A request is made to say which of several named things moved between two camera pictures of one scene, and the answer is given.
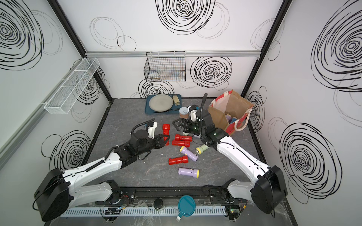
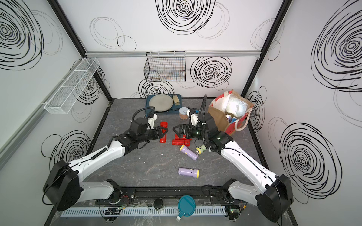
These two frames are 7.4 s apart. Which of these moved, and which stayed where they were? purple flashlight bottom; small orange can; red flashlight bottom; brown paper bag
Moved: red flashlight bottom
Stayed: purple flashlight bottom; brown paper bag; small orange can
